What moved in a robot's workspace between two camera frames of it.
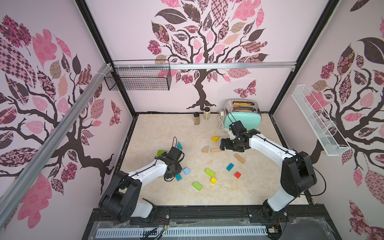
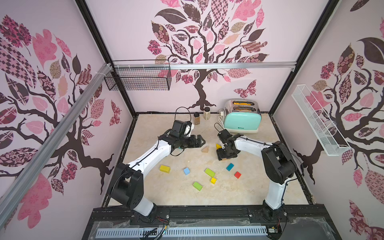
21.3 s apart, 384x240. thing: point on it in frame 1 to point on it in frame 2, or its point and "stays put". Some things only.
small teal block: (230, 166) stays put
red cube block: (237, 174) stays put
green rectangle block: (210, 172) stays put
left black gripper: (178, 169) to (192, 144)
